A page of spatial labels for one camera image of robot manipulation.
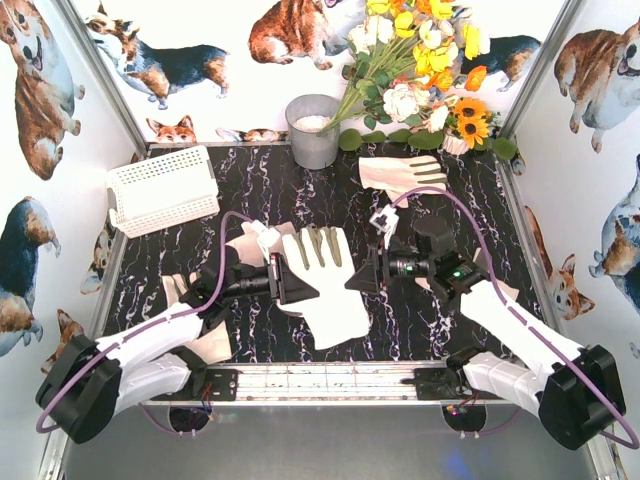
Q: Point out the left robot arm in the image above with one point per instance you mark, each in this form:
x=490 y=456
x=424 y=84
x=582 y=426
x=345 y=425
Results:
x=94 y=380

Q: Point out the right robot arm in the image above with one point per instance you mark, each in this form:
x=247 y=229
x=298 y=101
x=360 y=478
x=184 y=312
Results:
x=573 y=390

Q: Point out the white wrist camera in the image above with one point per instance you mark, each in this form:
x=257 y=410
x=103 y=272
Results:
x=267 y=237
x=385 y=221

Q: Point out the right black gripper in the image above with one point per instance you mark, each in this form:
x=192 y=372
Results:
x=378 y=270

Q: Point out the artificial flower bouquet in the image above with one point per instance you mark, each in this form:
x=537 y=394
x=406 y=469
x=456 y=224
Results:
x=406 y=56

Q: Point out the white perforated storage basket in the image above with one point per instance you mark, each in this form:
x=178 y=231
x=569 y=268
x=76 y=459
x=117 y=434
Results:
x=162 y=192

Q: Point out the white grey glove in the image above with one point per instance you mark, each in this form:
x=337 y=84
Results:
x=479 y=259
x=321 y=257
x=337 y=319

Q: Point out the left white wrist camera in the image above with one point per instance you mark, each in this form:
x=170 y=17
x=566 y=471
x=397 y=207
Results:
x=267 y=237

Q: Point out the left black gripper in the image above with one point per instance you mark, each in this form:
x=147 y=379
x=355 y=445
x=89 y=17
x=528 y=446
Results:
x=279 y=282

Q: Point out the green moss stone right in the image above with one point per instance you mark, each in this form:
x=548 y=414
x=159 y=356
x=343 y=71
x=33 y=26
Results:
x=504 y=149

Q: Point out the green moss stone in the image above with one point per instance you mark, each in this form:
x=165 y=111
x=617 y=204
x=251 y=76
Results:
x=504 y=149
x=350 y=140

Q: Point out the aluminium front rail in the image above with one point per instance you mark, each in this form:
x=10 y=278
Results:
x=363 y=383

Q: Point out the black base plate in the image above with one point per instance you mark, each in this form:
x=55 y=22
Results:
x=443 y=384
x=211 y=384

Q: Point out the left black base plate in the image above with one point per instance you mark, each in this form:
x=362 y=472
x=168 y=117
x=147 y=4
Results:
x=211 y=384

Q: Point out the small sunflower pot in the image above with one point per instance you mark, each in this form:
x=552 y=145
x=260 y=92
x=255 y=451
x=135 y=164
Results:
x=469 y=126

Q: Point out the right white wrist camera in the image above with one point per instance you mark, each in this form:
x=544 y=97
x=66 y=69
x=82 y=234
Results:
x=385 y=221

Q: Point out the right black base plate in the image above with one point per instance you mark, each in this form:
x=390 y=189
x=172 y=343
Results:
x=443 y=384

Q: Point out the grey metal bucket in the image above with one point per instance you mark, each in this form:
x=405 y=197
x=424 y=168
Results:
x=314 y=143

